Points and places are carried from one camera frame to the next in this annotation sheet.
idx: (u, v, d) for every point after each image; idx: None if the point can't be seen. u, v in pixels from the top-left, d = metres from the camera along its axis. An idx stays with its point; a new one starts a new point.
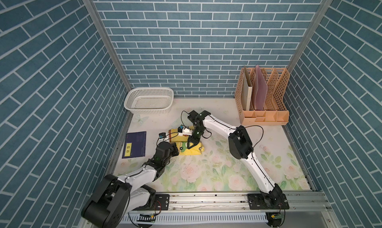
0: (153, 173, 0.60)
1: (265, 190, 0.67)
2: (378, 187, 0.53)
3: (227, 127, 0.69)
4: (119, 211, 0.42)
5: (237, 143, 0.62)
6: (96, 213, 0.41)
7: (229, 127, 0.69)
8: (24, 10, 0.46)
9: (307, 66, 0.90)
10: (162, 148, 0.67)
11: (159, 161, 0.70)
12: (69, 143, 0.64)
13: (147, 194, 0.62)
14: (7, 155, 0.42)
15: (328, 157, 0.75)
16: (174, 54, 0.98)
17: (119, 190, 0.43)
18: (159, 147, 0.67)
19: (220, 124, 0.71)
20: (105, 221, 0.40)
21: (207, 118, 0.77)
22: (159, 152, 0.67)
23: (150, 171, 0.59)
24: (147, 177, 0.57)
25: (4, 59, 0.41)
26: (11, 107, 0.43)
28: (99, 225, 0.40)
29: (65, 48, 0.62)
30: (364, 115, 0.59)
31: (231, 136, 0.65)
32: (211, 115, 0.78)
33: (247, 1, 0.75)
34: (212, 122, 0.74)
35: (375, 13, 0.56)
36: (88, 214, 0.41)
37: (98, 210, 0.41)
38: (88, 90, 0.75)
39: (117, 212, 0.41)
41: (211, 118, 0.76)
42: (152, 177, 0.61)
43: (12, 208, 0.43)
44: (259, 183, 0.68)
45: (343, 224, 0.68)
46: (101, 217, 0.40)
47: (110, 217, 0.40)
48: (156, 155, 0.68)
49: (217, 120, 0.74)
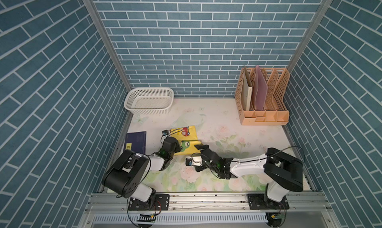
0: (161, 161, 0.64)
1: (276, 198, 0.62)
2: (378, 187, 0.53)
3: (256, 161, 0.55)
4: (136, 180, 0.45)
5: (282, 172, 0.46)
6: (116, 180, 0.44)
7: (258, 158, 0.55)
8: (24, 10, 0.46)
9: (307, 66, 0.90)
10: (169, 141, 0.73)
11: (165, 154, 0.74)
12: (69, 143, 0.64)
13: (149, 189, 0.63)
14: (7, 155, 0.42)
15: (328, 157, 0.75)
16: (174, 54, 0.98)
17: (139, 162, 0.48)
18: (166, 140, 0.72)
19: (248, 163, 0.57)
20: (125, 188, 0.43)
21: (232, 166, 0.64)
22: (165, 145, 0.73)
23: (160, 159, 0.64)
24: (157, 165, 0.62)
25: (5, 59, 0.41)
26: (11, 107, 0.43)
28: (118, 190, 0.44)
29: (65, 48, 0.62)
30: (364, 115, 0.59)
31: (269, 168, 0.48)
32: (234, 160, 0.66)
33: (247, 1, 0.75)
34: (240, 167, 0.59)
35: (375, 13, 0.56)
36: (108, 180, 0.45)
37: (118, 177, 0.45)
38: (88, 90, 0.75)
39: (135, 181, 0.45)
41: (236, 163, 0.63)
42: (161, 165, 0.65)
43: (12, 208, 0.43)
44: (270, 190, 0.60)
45: (343, 224, 0.68)
46: (121, 184, 0.44)
47: (130, 184, 0.44)
48: (163, 148, 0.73)
49: (244, 163, 0.59)
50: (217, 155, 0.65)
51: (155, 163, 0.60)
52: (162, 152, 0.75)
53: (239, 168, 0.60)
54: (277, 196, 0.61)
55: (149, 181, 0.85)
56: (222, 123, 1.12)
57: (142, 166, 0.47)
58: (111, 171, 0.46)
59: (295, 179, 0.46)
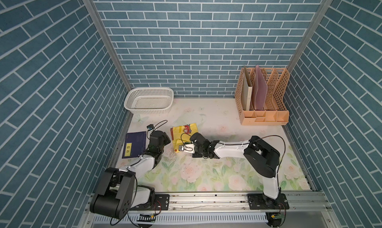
0: (151, 160, 0.61)
1: (272, 196, 0.64)
2: (378, 187, 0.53)
3: (239, 145, 0.60)
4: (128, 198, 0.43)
5: (257, 158, 0.51)
6: (106, 203, 0.41)
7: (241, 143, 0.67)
8: (24, 10, 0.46)
9: (307, 66, 0.90)
10: (156, 135, 0.69)
11: (154, 149, 0.71)
12: (69, 143, 0.64)
13: (148, 190, 0.63)
14: (7, 155, 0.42)
15: (328, 157, 0.75)
16: (174, 54, 0.98)
17: (124, 179, 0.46)
18: (152, 134, 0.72)
19: (232, 146, 0.62)
20: (117, 209, 0.41)
21: (217, 147, 0.69)
22: (153, 139, 0.69)
23: (149, 159, 0.60)
24: (147, 165, 0.58)
25: (5, 59, 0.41)
26: (11, 107, 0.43)
28: (112, 212, 0.41)
29: (65, 48, 0.62)
30: (364, 115, 0.59)
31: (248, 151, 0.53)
32: (219, 142, 0.71)
33: (247, 1, 0.75)
34: (224, 148, 0.65)
35: (375, 13, 0.56)
36: (98, 205, 0.41)
37: (108, 200, 0.42)
38: (88, 90, 0.75)
39: (126, 199, 0.42)
41: (220, 145, 0.68)
42: (152, 165, 0.62)
43: (12, 208, 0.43)
44: (267, 189, 0.63)
45: (343, 224, 0.68)
46: (113, 206, 0.41)
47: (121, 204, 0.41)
48: (151, 144, 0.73)
49: (228, 145, 0.65)
50: (201, 137, 0.72)
51: (145, 165, 0.56)
52: (151, 147, 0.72)
53: (223, 149, 0.65)
54: (272, 193, 0.63)
55: (149, 181, 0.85)
56: (223, 123, 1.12)
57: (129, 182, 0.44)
58: (98, 196, 0.42)
59: (268, 165, 0.51)
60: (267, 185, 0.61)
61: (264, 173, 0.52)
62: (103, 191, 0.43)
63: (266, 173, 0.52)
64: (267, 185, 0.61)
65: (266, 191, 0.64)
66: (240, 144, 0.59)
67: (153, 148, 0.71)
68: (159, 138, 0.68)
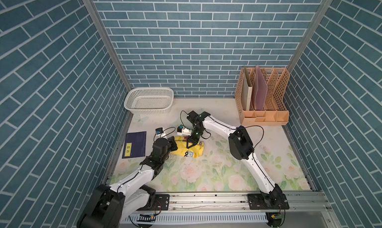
0: (150, 173, 0.58)
1: (266, 190, 0.67)
2: (378, 187, 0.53)
3: (227, 127, 0.69)
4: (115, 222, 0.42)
5: (238, 143, 0.62)
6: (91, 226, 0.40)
7: (230, 128, 0.68)
8: (24, 10, 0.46)
9: (307, 66, 0.90)
10: (160, 145, 0.65)
11: (156, 159, 0.68)
12: (69, 143, 0.64)
13: (146, 195, 0.62)
14: (7, 155, 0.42)
15: (328, 157, 0.75)
16: (174, 54, 0.98)
17: (112, 200, 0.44)
18: (156, 144, 0.65)
19: (220, 125, 0.71)
20: None
21: (207, 119, 0.76)
22: (156, 149, 0.65)
23: (147, 172, 0.57)
24: (145, 177, 0.56)
25: (4, 59, 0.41)
26: (11, 107, 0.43)
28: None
29: (65, 48, 0.62)
30: (364, 115, 0.59)
31: (232, 136, 0.64)
32: (210, 116, 0.78)
33: (247, 1, 0.75)
34: (212, 123, 0.73)
35: (375, 13, 0.56)
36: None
37: (93, 222, 0.40)
38: (88, 90, 0.75)
39: (113, 223, 0.41)
41: (211, 119, 0.76)
42: (151, 176, 0.59)
43: (12, 208, 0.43)
44: (260, 184, 0.68)
45: (343, 224, 0.68)
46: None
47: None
48: (154, 153, 0.66)
49: (217, 120, 0.74)
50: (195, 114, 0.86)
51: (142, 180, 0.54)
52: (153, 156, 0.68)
53: (212, 123, 0.73)
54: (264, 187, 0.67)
55: (149, 181, 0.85)
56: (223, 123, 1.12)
57: (119, 205, 0.41)
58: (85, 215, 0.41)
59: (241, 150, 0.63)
60: (258, 181, 0.68)
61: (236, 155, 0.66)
62: (91, 210, 0.41)
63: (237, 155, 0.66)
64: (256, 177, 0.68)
65: (260, 186, 0.69)
66: (229, 128, 0.68)
67: (156, 157, 0.67)
68: (163, 148, 0.66)
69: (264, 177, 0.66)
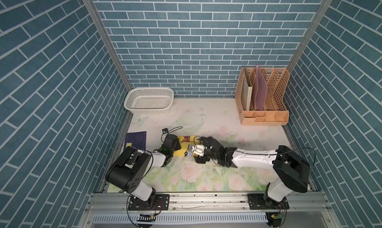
0: (163, 158, 0.66)
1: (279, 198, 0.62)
2: (378, 187, 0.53)
3: (264, 155, 0.53)
4: (139, 177, 0.46)
5: (291, 171, 0.45)
6: (119, 176, 0.45)
7: (267, 154, 0.53)
8: (24, 10, 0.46)
9: (307, 66, 0.90)
10: (170, 138, 0.74)
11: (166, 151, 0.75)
12: (69, 143, 0.64)
13: (150, 189, 0.64)
14: (7, 155, 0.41)
15: (328, 157, 0.75)
16: (174, 54, 0.98)
17: (141, 158, 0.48)
18: (168, 137, 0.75)
19: (255, 156, 0.55)
20: (127, 183, 0.44)
21: (236, 155, 0.62)
22: (167, 141, 0.74)
23: (162, 155, 0.64)
24: (159, 161, 0.63)
25: (5, 59, 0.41)
26: (11, 107, 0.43)
28: (121, 185, 0.45)
29: (65, 48, 0.62)
30: (364, 115, 0.59)
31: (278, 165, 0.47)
32: (237, 149, 0.65)
33: (247, 1, 0.75)
34: (244, 158, 0.59)
35: (375, 13, 0.56)
36: (111, 175, 0.46)
37: (121, 173, 0.46)
38: (88, 90, 0.75)
39: (138, 176, 0.45)
41: (240, 153, 0.62)
42: (163, 161, 0.66)
43: (12, 208, 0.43)
44: (275, 193, 0.62)
45: (343, 224, 0.68)
46: (124, 180, 0.45)
47: (133, 179, 0.45)
48: (165, 145, 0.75)
49: (248, 153, 0.59)
50: (217, 143, 0.64)
51: (157, 160, 0.61)
52: (164, 149, 0.76)
53: (243, 159, 0.59)
54: (277, 196, 0.62)
55: (149, 181, 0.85)
56: (222, 122, 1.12)
57: (144, 163, 0.48)
58: (114, 168, 0.47)
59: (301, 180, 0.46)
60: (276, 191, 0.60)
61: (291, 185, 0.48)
62: (121, 163, 0.48)
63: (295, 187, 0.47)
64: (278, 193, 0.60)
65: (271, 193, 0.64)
66: (266, 155, 0.53)
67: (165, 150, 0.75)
68: (173, 141, 0.74)
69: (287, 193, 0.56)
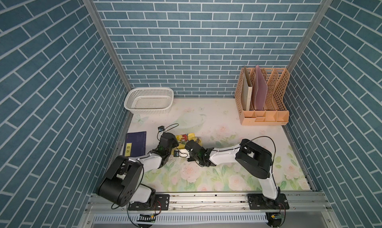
0: (159, 159, 0.63)
1: (272, 196, 0.63)
2: (378, 187, 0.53)
3: (231, 150, 0.61)
4: (132, 188, 0.44)
5: (249, 161, 0.52)
6: (111, 190, 0.43)
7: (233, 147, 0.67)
8: (24, 10, 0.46)
9: (307, 66, 0.90)
10: (166, 137, 0.71)
11: (163, 151, 0.73)
12: (69, 143, 0.64)
13: (149, 190, 0.63)
14: (7, 155, 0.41)
15: (328, 157, 0.75)
16: (174, 54, 0.98)
17: (132, 168, 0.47)
18: (163, 136, 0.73)
19: (225, 152, 0.63)
20: (119, 197, 0.42)
21: (212, 154, 0.70)
22: (163, 141, 0.71)
23: (158, 157, 0.63)
24: (155, 163, 0.61)
25: (4, 59, 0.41)
26: (11, 107, 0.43)
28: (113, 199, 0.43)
29: (65, 48, 0.62)
30: (364, 115, 0.59)
31: (239, 156, 0.54)
32: (214, 149, 0.72)
33: (247, 1, 0.75)
34: (218, 155, 0.66)
35: (375, 13, 0.56)
36: (102, 189, 0.43)
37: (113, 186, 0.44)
38: (88, 90, 0.75)
39: (130, 188, 0.43)
41: (216, 152, 0.69)
42: (159, 163, 0.64)
43: (12, 208, 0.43)
44: (266, 190, 0.63)
45: (343, 224, 0.68)
46: (116, 193, 0.43)
47: (125, 192, 0.42)
48: (160, 145, 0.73)
49: (221, 151, 0.66)
50: (198, 145, 0.72)
51: (153, 163, 0.59)
52: (160, 148, 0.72)
53: (217, 156, 0.66)
54: (269, 193, 0.63)
55: (149, 181, 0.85)
56: (222, 122, 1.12)
57: (137, 172, 0.46)
58: (105, 181, 0.44)
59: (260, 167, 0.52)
60: (265, 187, 0.61)
61: (257, 174, 0.53)
62: (111, 175, 0.45)
63: (260, 175, 0.53)
64: (265, 188, 0.62)
65: (265, 192, 0.64)
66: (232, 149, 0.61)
67: (162, 150, 0.73)
68: (169, 140, 0.70)
69: (273, 185, 0.58)
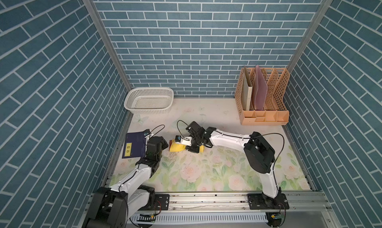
0: (148, 171, 0.59)
1: (272, 194, 0.64)
2: (378, 187, 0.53)
3: (239, 138, 0.58)
4: (121, 220, 0.41)
5: (257, 153, 0.51)
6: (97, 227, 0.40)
7: (241, 137, 0.59)
8: (24, 10, 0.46)
9: (307, 66, 0.90)
10: (153, 142, 0.66)
11: (152, 157, 0.68)
12: (69, 143, 0.64)
13: (147, 194, 0.63)
14: (7, 155, 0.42)
15: (328, 157, 0.75)
16: (174, 54, 0.98)
17: (116, 199, 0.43)
18: (150, 142, 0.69)
19: (231, 137, 0.61)
20: None
21: (214, 134, 0.67)
22: (150, 147, 0.66)
23: (145, 170, 0.58)
24: (143, 178, 0.56)
25: (4, 59, 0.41)
26: (11, 107, 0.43)
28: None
29: (65, 48, 0.62)
30: (364, 115, 0.59)
31: (248, 147, 0.53)
32: (216, 130, 0.69)
33: (247, 1, 0.75)
34: (221, 137, 0.64)
35: (375, 13, 0.56)
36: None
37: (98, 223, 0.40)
38: (88, 90, 0.75)
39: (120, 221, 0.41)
41: (219, 133, 0.66)
42: (148, 175, 0.59)
43: (12, 208, 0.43)
44: (266, 187, 0.64)
45: (343, 224, 0.68)
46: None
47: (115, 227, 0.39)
48: (148, 151, 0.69)
49: (226, 134, 0.64)
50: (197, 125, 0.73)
51: (141, 179, 0.54)
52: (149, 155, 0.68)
53: (220, 138, 0.64)
54: (269, 191, 0.64)
55: (149, 181, 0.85)
56: (222, 122, 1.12)
57: (123, 203, 0.41)
58: (89, 220, 0.41)
59: (263, 162, 0.52)
60: (266, 184, 0.62)
61: (257, 168, 0.54)
62: (94, 214, 0.41)
63: (260, 169, 0.54)
64: (266, 185, 0.63)
65: (265, 189, 0.65)
66: (240, 138, 0.58)
67: (151, 155, 0.68)
68: (157, 145, 0.66)
69: (274, 184, 0.60)
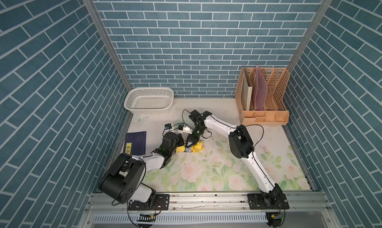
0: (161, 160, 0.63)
1: (266, 189, 0.67)
2: (378, 187, 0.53)
3: (227, 126, 0.70)
4: (133, 186, 0.44)
5: (237, 141, 0.63)
6: (112, 185, 0.44)
7: (230, 126, 0.70)
8: (24, 10, 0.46)
9: (307, 66, 0.90)
10: (169, 138, 0.70)
11: (165, 151, 0.73)
12: (69, 143, 0.64)
13: (149, 191, 0.63)
14: (7, 155, 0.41)
15: (328, 157, 0.75)
16: (174, 54, 0.98)
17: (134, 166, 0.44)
18: (166, 136, 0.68)
19: (221, 124, 0.72)
20: (120, 193, 0.43)
21: (208, 118, 0.78)
22: (165, 141, 0.70)
23: (160, 157, 0.63)
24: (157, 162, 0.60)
25: (4, 59, 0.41)
26: (11, 107, 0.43)
28: (115, 196, 0.43)
29: (65, 48, 0.62)
30: (364, 115, 0.59)
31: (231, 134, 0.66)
32: (212, 115, 0.80)
33: (247, 1, 0.75)
34: (213, 121, 0.75)
35: (375, 13, 0.56)
36: (103, 188, 0.44)
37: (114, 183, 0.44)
38: (88, 90, 0.75)
39: (131, 186, 0.44)
41: (212, 118, 0.77)
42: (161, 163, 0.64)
43: (12, 208, 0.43)
44: (260, 183, 0.69)
45: (343, 224, 0.68)
46: (117, 189, 0.43)
47: (126, 189, 0.43)
48: (163, 145, 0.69)
49: (218, 120, 0.75)
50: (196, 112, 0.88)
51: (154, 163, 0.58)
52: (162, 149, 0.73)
53: (213, 121, 0.75)
54: (262, 185, 0.68)
55: (149, 181, 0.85)
56: None
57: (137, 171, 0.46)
58: (107, 176, 0.45)
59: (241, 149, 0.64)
60: (258, 180, 0.69)
61: (237, 153, 0.67)
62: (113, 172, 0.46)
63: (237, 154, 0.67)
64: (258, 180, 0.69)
65: (259, 185, 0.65)
66: (229, 126, 0.70)
67: (164, 149, 0.72)
68: (172, 141, 0.70)
69: (262, 177, 0.66)
